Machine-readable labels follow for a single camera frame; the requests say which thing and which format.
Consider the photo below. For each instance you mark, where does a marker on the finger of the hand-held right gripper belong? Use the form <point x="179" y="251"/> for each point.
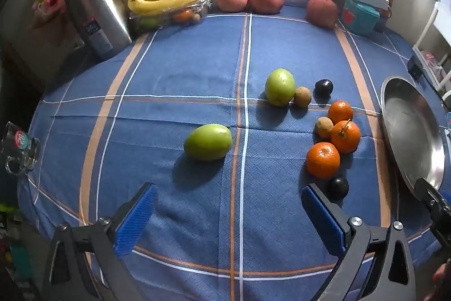
<point x="428" y="193"/>

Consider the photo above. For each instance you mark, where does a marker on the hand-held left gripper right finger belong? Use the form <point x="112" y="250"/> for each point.
<point x="322" y="216"/>

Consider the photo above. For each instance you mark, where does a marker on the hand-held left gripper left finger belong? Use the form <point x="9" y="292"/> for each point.
<point x="137" y="220"/>

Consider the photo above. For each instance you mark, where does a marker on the dark purple plum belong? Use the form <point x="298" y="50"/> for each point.
<point x="338" y="187"/>
<point x="323" y="88"/>

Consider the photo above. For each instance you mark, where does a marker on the mandarin orange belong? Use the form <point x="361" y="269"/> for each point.
<point x="181" y="16"/>
<point x="322" y="160"/>
<point x="340" y="110"/>
<point x="347" y="137"/>

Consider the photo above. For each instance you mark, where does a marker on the stainless steel bowl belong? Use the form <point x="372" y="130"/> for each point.
<point x="408" y="124"/>

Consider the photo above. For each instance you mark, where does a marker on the small brown kiwi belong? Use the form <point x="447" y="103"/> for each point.
<point x="323" y="127"/>
<point x="302" y="96"/>

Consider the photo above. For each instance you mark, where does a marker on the green mango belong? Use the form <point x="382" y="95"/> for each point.
<point x="280" y="87"/>
<point x="208" y="141"/>

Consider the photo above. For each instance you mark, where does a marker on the person's right hand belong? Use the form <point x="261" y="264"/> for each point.
<point x="444" y="272"/>

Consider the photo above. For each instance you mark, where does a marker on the black power adapter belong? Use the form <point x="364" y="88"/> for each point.
<point x="415" y="67"/>

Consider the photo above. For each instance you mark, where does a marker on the pink plastic bag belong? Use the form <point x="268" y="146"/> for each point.
<point x="432" y="63"/>

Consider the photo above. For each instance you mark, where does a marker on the clear glass mug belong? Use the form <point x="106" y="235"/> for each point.
<point x="21" y="146"/>

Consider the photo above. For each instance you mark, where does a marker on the blue plaid tablecloth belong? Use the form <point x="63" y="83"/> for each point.
<point x="176" y="75"/>

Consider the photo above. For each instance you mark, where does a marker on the white shelf rack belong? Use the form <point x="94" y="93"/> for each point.
<point x="431" y="26"/>

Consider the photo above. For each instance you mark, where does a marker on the teal plastic box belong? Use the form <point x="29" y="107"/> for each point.
<point x="359" y="17"/>

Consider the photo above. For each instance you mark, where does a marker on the clear glass fruit tray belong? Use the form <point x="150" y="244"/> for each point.
<point x="155" y="22"/>

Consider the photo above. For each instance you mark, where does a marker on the large dark red apple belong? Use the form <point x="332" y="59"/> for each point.
<point x="321" y="11"/>

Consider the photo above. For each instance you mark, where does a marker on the yellow banana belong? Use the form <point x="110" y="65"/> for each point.
<point x="165" y="3"/>

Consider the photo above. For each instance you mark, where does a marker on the stainless steel kettle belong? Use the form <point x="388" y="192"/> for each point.
<point x="95" y="4"/>

